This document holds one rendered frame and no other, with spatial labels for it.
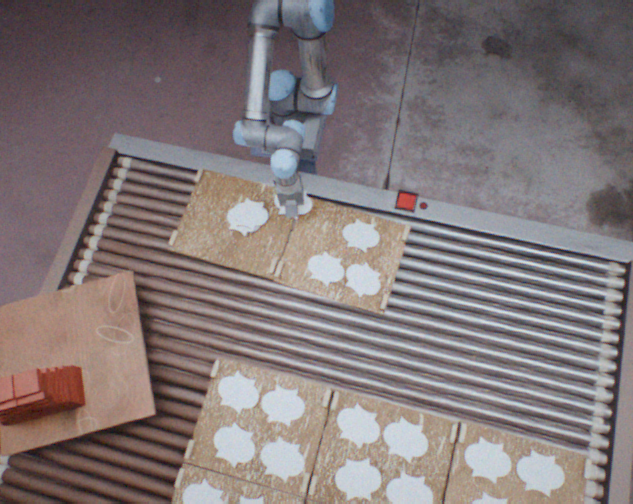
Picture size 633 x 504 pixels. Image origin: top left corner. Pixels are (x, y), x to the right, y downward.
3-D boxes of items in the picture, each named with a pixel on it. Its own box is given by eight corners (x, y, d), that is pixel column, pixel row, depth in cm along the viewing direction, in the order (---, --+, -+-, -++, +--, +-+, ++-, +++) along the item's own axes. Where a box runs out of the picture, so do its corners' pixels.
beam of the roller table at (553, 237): (119, 139, 242) (114, 132, 236) (638, 250, 213) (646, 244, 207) (112, 157, 239) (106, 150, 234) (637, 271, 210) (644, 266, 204)
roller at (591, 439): (66, 297, 218) (60, 294, 213) (603, 436, 190) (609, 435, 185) (61, 310, 216) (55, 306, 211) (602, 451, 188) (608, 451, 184)
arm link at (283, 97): (272, 86, 222) (266, 64, 209) (306, 91, 220) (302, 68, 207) (264, 113, 218) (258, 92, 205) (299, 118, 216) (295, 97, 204)
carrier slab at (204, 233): (203, 170, 227) (202, 168, 226) (302, 195, 221) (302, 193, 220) (170, 251, 217) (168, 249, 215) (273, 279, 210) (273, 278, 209)
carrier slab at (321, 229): (305, 197, 221) (305, 195, 219) (410, 227, 214) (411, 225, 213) (274, 281, 210) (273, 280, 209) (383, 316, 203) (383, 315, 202)
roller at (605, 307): (110, 191, 232) (105, 186, 227) (616, 306, 204) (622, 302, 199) (106, 202, 230) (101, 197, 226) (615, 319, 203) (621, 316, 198)
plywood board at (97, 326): (-7, 310, 202) (-10, 308, 200) (133, 272, 204) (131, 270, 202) (4, 457, 185) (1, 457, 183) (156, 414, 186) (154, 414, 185)
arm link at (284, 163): (298, 148, 175) (292, 173, 172) (301, 165, 185) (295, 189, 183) (273, 144, 176) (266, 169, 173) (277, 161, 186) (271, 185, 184)
